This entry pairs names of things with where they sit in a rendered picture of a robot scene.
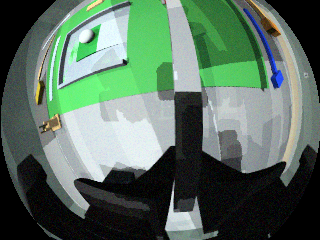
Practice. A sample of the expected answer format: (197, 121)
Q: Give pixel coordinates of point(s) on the green putting mat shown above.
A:
(224, 53)

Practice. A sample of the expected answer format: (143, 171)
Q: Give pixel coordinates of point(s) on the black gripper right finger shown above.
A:
(222, 189)

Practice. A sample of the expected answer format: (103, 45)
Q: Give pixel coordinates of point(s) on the brown wooden mallet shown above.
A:
(267, 24)

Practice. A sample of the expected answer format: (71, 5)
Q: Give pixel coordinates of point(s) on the blue golf putter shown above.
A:
(277, 77)

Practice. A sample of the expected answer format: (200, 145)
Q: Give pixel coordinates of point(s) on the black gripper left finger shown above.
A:
(147, 197)

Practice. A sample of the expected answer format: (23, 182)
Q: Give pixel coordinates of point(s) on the yellow flat bar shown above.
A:
(39, 92)

